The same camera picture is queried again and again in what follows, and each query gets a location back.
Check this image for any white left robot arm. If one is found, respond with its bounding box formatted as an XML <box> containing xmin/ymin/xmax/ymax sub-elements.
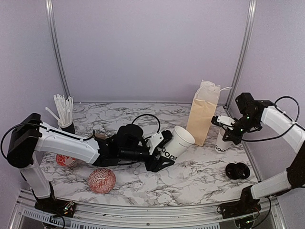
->
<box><xmin>4</xmin><ymin>113</ymin><xmax>174</xmax><ymax>212</ymax></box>

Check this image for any black cup lid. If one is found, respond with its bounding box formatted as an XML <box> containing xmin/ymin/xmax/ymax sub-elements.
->
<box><xmin>235</xmin><ymin>162</ymin><xmax>251</xmax><ymax>179</ymax></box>
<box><xmin>225</xmin><ymin>163</ymin><xmax>239</xmax><ymax>180</ymax></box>

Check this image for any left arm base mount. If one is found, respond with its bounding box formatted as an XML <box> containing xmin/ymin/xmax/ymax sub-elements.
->
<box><xmin>34</xmin><ymin>198</ymin><xmax>76</xmax><ymax>218</ymax></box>

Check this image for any front aluminium rail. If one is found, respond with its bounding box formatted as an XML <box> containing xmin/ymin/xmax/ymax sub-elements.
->
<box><xmin>7</xmin><ymin>192</ymin><xmax>287</xmax><ymax>229</ymax></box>

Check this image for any red floral pattern bowl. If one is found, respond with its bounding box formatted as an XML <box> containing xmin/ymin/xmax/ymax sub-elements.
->
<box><xmin>56</xmin><ymin>154</ymin><xmax>77</xmax><ymax>167</ymax></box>

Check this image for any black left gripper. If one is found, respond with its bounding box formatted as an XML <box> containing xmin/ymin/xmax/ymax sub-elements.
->
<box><xmin>120</xmin><ymin>145</ymin><xmax>175</xmax><ymax>173</ymax></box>

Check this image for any brown cardboard cup carrier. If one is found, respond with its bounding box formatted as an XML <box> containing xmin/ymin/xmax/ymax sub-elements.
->
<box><xmin>92</xmin><ymin>130</ymin><xmax>107</xmax><ymax>140</ymax></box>

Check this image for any brown paper bag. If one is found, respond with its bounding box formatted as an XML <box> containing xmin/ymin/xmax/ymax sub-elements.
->
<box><xmin>186</xmin><ymin>80</ymin><xmax>221</xmax><ymax>146</ymax></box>

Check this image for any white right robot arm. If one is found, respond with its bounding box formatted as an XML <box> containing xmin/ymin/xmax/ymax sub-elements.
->
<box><xmin>216</xmin><ymin>93</ymin><xmax>305</xmax><ymax>214</ymax></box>

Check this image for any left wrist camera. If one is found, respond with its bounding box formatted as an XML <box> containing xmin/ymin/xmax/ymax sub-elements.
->
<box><xmin>146</xmin><ymin>132</ymin><xmax>164</xmax><ymax>155</ymax></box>

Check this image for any aluminium frame post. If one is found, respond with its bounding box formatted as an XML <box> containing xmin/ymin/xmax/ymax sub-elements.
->
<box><xmin>225</xmin><ymin>0</ymin><xmax>257</xmax><ymax>109</ymax></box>
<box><xmin>45</xmin><ymin>0</ymin><xmax>71</xmax><ymax>97</ymax></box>

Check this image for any white paper coffee cup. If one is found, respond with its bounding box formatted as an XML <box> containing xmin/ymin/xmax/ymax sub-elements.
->
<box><xmin>161</xmin><ymin>125</ymin><xmax>195</xmax><ymax>161</ymax></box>

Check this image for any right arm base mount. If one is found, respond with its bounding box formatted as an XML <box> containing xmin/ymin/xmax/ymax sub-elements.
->
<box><xmin>216</xmin><ymin>200</ymin><xmax>262</xmax><ymax>219</ymax></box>

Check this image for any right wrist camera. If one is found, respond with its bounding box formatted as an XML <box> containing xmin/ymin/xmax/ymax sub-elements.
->
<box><xmin>211</xmin><ymin>115</ymin><xmax>235</xmax><ymax>128</ymax></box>

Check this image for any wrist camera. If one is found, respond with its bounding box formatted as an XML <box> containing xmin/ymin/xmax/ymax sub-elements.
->
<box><xmin>146</xmin><ymin>132</ymin><xmax>164</xmax><ymax>155</ymax></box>
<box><xmin>211</xmin><ymin>115</ymin><xmax>235</xmax><ymax>128</ymax></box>

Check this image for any left aluminium frame post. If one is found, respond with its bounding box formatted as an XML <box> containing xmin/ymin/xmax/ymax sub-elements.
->
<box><xmin>45</xmin><ymin>0</ymin><xmax>71</xmax><ymax>97</ymax></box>

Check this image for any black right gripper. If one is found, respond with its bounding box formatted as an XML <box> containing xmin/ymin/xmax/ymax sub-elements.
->
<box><xmin>223</xmin><ymin>114</ymin><xmax>259</xmax><ymax>145</ymax></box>

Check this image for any red geometric pattern bowl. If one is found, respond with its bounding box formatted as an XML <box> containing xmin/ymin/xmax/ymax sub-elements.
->
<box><xmin>88</xmin><ymin>168</ymin><xmax>116</xmax><ymax>194</ymax></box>

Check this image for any right aluminium frame post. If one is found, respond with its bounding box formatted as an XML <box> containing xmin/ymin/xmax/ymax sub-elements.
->
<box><xmin>225</xmin><ymin>0</ymin><xmax>257</xmax><ymax>109</ymax></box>

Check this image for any black cup with straws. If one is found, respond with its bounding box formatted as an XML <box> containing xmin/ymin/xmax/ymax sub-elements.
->
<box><xmin>45</xmin><ymin>94</ymin><xmax>75</xmax><ymax>134</ymax></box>

